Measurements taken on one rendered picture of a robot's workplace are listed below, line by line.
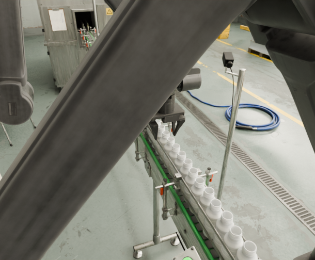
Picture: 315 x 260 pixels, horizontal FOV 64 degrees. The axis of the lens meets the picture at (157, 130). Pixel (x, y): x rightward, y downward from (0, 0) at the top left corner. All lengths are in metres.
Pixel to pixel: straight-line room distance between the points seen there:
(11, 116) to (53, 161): 0.47
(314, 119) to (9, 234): 0.28
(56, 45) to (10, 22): 3.99
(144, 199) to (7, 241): 2.30
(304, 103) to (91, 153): 0.20
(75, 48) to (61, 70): 0.47
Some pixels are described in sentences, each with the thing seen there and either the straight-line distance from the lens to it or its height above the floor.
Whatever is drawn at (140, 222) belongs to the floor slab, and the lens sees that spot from 2.33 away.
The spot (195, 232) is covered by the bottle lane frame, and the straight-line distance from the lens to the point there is 1.04.
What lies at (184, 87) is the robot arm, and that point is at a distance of 0.71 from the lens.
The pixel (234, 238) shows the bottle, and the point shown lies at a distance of 0.86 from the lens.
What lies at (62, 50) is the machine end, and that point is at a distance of 4.63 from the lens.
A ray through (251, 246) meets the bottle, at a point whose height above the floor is 1.15.
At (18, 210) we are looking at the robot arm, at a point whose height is 1.70.
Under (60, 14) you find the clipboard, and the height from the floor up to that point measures 1.29.
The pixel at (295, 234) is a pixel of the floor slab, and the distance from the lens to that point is 2.52.
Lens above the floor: 1.83
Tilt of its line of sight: 32 degrees down
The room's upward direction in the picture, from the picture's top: straight up
